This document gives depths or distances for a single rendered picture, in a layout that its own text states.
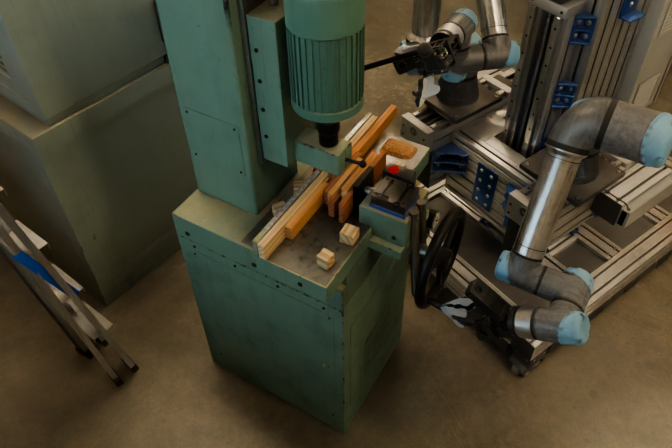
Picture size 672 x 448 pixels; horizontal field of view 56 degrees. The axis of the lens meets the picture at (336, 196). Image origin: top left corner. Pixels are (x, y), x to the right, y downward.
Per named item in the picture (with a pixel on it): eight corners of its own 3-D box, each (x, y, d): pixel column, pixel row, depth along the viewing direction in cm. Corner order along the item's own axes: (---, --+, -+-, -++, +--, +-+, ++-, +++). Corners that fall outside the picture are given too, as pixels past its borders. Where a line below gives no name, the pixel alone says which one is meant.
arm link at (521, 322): (526, 325, 141) (538, 298, 145) (507, 323, 144) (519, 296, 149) (536, 346, 144) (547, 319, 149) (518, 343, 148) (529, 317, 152)
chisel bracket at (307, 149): (339, 181, 163) (338, 156, 157) (294, 164, 168) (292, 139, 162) (353, 165, 168) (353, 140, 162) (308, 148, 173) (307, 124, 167)
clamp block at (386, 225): (403, 249, 161) (405, 225, 155) (357, 230, 166) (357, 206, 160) (427, 213, 170) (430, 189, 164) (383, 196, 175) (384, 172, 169)
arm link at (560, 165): (559, 83, 136) (487, 283, 150) (611, 98, 131) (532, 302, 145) (566, 84, 146) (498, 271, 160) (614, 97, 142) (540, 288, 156)
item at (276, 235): (265, 260, 155) (263, 247, 151) (259, 257, 156) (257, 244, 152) (377, 129, 192) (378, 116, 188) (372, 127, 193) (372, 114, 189)
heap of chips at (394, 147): (409, 161, 181) (409, 156, 180) (378, 150, 185) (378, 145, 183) (419, 148, 185) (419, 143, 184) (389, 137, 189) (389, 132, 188)
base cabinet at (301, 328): (344, 436, 215) (343, 315, 166) (211, 362, 237) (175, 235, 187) (402, 338, 243) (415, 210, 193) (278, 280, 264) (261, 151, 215)
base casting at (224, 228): (342, 313, 166) (341, 292, 160) (175, 234, 187) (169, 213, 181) (414, 209, 194) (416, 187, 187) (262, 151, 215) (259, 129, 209)
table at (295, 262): (360, 320, 149) (360, 305, 145) (255, 271, 160) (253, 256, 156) (458, 172, 186) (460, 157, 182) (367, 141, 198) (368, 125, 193)
